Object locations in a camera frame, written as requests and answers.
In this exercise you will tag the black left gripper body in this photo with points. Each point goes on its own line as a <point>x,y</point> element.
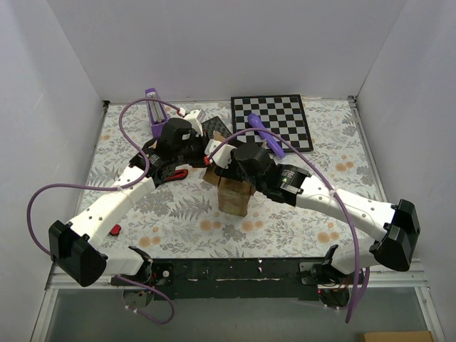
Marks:
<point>199,150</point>

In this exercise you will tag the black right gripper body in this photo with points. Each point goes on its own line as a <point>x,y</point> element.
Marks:
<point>225,172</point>

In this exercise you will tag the brown cardboard express box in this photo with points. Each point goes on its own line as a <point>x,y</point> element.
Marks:
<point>233,196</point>

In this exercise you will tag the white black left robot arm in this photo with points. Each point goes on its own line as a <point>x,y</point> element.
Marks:
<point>75,245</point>

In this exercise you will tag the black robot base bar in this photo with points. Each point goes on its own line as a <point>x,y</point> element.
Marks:
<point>245,278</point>

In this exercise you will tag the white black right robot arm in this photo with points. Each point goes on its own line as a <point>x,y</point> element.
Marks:
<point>392,230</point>

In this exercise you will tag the purple capped clear bottle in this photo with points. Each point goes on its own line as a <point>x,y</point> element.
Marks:
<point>157,117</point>

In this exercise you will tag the grey studded building plate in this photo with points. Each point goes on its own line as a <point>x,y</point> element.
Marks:
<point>215,129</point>

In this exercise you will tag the purple toy microphone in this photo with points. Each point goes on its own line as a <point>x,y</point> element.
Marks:
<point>255,122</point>

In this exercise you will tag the black white chessboard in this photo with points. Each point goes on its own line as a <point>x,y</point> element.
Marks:
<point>282,114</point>

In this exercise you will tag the small red object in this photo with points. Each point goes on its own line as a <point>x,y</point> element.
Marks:
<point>115,230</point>

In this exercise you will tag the brown cardboard boxes on floor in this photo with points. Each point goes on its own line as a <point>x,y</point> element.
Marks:
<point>401,336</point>

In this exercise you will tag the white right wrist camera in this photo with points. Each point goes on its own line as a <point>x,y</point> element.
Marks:
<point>221,158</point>

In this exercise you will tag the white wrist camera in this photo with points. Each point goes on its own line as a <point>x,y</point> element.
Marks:
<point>194,117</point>
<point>221,158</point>

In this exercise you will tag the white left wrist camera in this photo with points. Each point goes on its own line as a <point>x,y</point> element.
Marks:
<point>194,117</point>

